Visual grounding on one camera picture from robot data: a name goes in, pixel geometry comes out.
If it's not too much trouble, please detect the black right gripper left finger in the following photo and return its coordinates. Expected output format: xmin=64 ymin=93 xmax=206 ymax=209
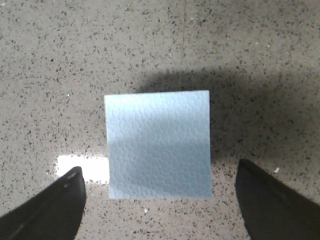
xmin=0 ymin=166 xmax=86 ymax=240

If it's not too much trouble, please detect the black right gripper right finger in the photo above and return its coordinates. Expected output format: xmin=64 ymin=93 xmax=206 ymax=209
xmin=235 ymin=159 xmax=320 ymax=240

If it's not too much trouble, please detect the light blue foam cube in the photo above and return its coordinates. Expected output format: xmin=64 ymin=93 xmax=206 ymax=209
xmin=104 ymin=90 xmax=213 ymax=199

